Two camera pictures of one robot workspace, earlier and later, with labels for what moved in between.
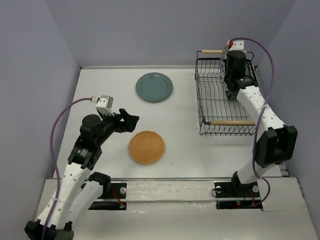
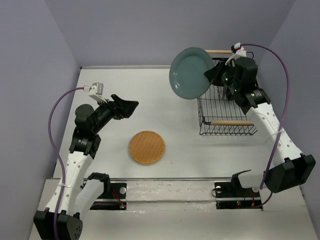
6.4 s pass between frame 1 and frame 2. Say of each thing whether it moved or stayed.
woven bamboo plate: stayed
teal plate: moved
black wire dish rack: stayed
